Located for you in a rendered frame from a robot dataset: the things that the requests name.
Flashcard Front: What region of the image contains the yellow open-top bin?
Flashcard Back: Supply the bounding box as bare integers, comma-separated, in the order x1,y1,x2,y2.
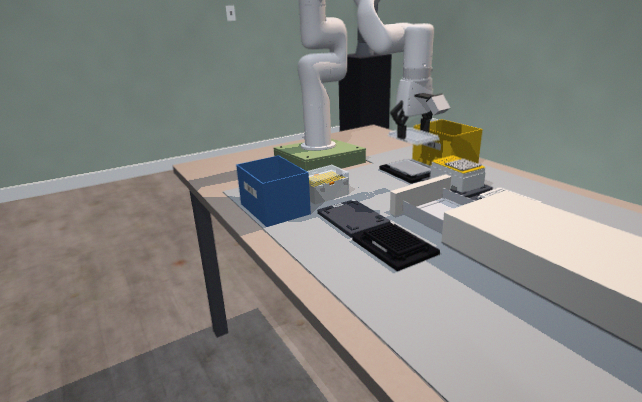
412,119,483,166

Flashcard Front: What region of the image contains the blue open-top box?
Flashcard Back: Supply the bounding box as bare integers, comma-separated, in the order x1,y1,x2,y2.
236,155,311,227

